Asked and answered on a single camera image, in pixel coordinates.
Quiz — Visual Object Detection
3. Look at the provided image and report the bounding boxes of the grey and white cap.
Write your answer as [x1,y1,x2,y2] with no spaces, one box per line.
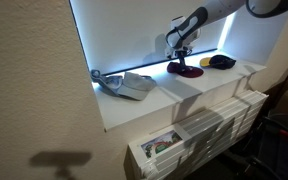
[90,68,158,101]

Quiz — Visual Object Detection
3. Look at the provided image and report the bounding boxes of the colourful sticker label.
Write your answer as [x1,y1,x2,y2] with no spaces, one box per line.
[140,129,184,160]

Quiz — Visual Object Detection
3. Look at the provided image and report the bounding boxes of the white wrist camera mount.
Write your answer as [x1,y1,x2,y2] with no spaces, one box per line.
[164,16,202,61]

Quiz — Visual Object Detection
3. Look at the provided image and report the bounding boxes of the white ribbed radiator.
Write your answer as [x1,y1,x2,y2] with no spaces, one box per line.
[123,89,270,180]

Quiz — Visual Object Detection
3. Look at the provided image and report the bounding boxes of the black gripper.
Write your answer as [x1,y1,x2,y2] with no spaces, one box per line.
[172,47,194,73]

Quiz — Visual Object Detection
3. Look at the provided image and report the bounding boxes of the black and yellow cap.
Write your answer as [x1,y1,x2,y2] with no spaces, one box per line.
[199,54,237,71]

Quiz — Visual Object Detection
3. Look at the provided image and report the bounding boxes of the maroon cap with logo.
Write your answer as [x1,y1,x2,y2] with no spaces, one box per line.
[166,61,205,79]

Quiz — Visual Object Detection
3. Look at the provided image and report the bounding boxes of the black window frame strip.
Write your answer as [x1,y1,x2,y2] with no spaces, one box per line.
[100,48,218,76]

